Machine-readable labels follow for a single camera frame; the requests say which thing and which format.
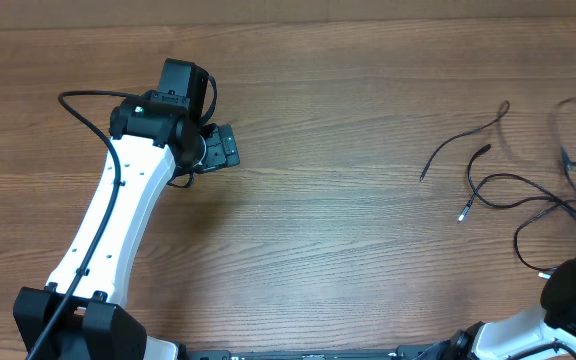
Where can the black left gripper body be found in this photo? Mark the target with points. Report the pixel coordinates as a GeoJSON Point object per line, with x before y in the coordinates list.
{"type": "Point", "coordinates": [221, 151]}

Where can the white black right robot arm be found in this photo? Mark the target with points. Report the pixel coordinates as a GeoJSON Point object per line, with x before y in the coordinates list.
{"type": "Point", "coordinates": [544, 331]}

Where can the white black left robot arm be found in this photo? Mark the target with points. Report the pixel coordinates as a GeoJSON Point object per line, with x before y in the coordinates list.
{"type": "Point", "coordinates": [153, 138]}

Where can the cardboard back panel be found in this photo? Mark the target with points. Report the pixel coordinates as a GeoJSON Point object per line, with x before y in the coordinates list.
{"type": "Point", "coordinates": [60, 14]}

